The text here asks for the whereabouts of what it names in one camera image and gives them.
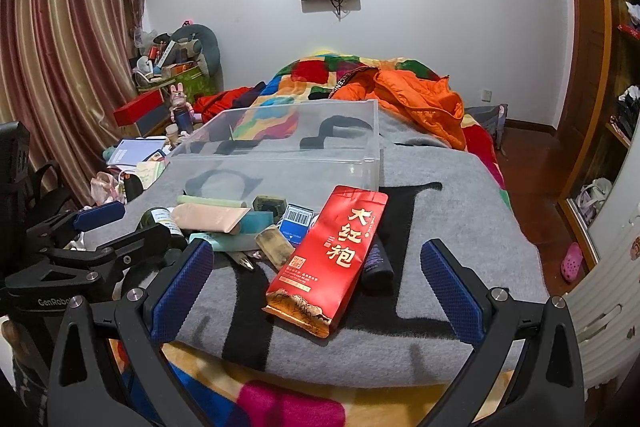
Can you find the beige cosmetic tube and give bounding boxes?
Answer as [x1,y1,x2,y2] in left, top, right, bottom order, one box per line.
[175,202,252,237]

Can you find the white cabinet door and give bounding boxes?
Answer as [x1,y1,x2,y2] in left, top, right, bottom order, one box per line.
[564,147,640,389]

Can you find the small blue cardboard box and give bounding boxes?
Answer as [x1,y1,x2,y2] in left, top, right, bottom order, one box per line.
[277,204,316,242]

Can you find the clear plastic storage box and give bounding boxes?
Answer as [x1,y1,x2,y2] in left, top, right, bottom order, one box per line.
[164,99,382,208]

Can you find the green pump bottle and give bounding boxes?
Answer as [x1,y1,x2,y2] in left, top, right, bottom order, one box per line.
[140,207,187,251]

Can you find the orange padded jacket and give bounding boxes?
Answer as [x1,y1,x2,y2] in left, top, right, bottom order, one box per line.
[329,69,469,152]

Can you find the red garment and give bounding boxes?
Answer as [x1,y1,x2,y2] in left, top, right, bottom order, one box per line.
[192,87,262,120]

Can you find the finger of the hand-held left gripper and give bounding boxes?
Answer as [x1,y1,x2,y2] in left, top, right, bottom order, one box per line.
[22,201,127,254]
[5,223,188,297]

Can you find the green cardboard box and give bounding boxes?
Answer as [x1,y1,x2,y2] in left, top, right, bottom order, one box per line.
[171,69,219,98]

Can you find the striped curtain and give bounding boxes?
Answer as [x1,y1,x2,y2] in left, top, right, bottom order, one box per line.
[0,0,152,208]

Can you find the teal tube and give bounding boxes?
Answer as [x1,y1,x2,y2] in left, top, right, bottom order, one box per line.
[239,212,275,238]

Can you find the pink clog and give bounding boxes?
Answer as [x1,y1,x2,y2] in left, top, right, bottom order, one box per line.
[560,241,585,283]

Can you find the white shoes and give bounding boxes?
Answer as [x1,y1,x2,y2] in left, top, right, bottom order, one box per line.
[574,177,614,226]

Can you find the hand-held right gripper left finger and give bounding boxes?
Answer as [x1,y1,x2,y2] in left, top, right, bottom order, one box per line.
[47,239,216,427]

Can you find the small dark green box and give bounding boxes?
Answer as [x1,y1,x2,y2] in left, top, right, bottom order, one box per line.
[252,194,286,218]

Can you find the grey blanket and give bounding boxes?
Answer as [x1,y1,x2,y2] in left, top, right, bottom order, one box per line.
[82,127,552,389]

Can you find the grey neck pillow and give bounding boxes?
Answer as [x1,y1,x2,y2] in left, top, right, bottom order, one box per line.
[169,24,222,78]

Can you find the translucent amber bar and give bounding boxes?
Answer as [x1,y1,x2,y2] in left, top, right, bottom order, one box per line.
[254,227,295,272]

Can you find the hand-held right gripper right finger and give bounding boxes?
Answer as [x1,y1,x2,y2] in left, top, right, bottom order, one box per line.
[420,238,588,427]

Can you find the red flat box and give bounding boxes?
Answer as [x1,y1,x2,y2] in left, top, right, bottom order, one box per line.
[113,89,166,126]

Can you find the red tea packet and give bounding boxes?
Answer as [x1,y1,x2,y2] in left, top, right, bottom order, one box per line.
[263,185,390,339]

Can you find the dark blue bottle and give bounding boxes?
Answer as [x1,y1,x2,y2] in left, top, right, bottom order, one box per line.
[173,104,197,134]

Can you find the colourful patchwork blanket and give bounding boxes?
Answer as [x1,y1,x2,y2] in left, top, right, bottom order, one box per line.
[107,52,513,427]

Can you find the dark purple bottle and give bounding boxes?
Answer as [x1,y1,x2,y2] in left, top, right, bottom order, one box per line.
[362,239,396,292]

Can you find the white and blue booklet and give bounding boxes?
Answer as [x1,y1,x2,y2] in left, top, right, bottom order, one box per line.
[106,137,169,169]

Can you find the wooden wardrobe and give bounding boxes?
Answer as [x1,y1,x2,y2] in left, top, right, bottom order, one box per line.
[554,0,640,270]

